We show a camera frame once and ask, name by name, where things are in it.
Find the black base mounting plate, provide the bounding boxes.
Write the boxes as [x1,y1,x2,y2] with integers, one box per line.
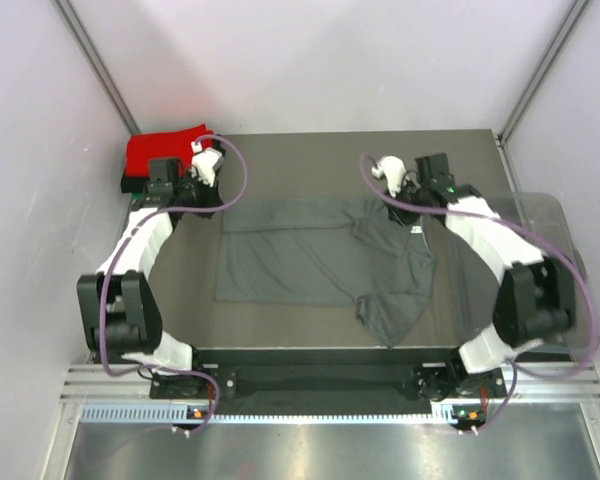
[129,348,511,414]

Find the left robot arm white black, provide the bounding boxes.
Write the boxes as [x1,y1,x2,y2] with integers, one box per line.
[76,157,223,397]

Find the clear plastic bin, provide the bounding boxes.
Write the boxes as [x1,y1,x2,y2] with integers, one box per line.
[442,190,600,361]

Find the right corner aluminium post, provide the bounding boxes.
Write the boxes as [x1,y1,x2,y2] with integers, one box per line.
[496,0,593,148]

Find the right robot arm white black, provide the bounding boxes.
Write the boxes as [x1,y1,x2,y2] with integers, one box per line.
[372,153,576,401]

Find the red folded t shirt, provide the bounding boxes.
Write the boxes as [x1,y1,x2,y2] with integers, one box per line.
[123,127,215,179]

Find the slotted cable duct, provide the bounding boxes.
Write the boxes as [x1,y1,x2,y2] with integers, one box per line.
[80,404,485,425]

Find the black folded t shirt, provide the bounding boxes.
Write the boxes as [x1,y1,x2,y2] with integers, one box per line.
[119,133,229,195]

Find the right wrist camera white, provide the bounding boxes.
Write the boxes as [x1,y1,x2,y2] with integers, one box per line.
[371,155,406,198]

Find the grey t shirt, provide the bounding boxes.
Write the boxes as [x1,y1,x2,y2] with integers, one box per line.
[215,197,436,347]

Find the aluminium frame rail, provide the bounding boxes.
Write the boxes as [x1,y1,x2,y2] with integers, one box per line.
[60,362,600,404]

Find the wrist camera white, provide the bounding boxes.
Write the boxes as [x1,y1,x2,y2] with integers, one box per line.
[371,155,406,198]
[189,141,224,187]

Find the left corner aluminium post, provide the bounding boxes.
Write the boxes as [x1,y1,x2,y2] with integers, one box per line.
[51,0,140,135]

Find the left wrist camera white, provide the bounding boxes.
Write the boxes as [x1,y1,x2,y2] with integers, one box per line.
[189,141,224,187]

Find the corner aluminium post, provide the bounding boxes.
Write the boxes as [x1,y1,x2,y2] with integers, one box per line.
[51,0,140,135]
[496,0,593,148]

